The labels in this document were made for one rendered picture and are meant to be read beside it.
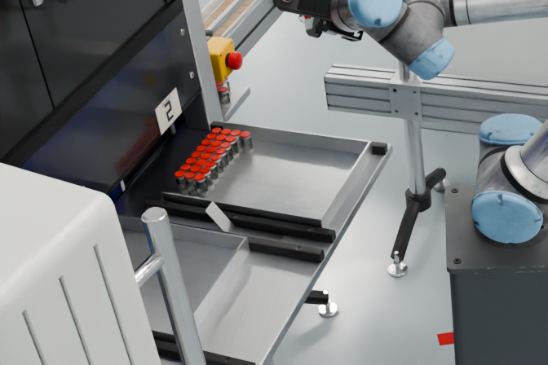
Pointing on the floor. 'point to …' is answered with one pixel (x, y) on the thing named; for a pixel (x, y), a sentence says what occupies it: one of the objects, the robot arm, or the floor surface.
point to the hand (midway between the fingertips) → (308, 14)
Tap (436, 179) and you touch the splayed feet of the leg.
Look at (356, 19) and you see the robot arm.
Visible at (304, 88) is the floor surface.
